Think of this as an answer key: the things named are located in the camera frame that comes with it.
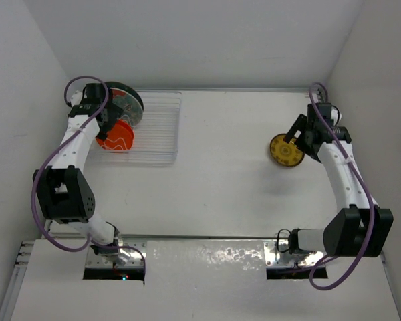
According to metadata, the orange plastic plate rear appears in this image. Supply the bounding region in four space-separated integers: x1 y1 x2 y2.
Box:
118 120 134 150

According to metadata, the orange plastic plate front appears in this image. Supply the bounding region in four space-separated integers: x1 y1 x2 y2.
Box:
96 121 127 151

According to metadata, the dark green rimmed plate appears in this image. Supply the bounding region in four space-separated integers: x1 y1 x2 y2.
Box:
106 81 144 109

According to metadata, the orange plastic plate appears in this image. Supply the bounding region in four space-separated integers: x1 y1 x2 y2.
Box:
118 120 134 150
96 121 127 151

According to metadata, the red plate with teal flower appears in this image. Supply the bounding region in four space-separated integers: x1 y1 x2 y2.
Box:
111 88 144 128

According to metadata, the thin black cable right base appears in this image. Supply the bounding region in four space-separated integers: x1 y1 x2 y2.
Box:
276 228 297 260

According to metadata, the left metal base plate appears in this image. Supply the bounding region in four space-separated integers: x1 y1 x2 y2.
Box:
85 242 147 269

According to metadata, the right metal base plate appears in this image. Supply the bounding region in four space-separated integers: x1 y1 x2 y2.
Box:
263 239 324 269

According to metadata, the white wire dish rack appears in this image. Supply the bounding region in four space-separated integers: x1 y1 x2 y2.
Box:
88 91 182 167

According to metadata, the yellow patterned small plate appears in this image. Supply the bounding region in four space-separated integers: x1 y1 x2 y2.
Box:
269 134 305 167

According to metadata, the metal base plate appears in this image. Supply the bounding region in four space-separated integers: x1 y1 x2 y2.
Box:
263 239 324 269
85 242 147 269

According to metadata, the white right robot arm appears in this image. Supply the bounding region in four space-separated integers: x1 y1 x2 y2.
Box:
284 103 394 257

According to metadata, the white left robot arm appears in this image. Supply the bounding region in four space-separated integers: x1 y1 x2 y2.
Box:
30 78 121 261

